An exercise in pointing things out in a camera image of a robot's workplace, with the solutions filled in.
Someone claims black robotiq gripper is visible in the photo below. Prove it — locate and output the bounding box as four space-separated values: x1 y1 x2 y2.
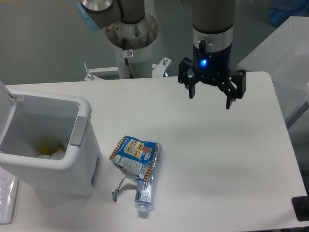
178 40 246 109

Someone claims crushed clear plastic bottle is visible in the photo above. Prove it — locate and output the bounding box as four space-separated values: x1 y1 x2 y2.
134 141 162 218

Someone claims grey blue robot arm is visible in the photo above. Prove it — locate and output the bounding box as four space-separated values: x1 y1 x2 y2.
77 0 246 108

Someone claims white plastic trash can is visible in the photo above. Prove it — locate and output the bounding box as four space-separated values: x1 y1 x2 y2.
0 85 101 196

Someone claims yellow white trash in can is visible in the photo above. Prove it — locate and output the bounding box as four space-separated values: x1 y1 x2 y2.
37 142 66 160

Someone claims white covered side table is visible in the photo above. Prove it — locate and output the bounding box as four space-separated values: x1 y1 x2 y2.
237 16 309 127

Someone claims blue bag in background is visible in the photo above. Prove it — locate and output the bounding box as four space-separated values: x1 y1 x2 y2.
267 0 309 27

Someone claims blue snack wrapper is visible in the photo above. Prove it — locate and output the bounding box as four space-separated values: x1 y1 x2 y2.
110 136 157 202

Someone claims black device at table edge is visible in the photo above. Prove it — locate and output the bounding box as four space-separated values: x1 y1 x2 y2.
292 196 309 221

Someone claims white paper sheet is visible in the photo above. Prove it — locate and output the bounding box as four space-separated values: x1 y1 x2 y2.
0 168 19 225

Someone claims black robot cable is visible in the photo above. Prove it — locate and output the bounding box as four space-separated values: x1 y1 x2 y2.
122 38 134 79

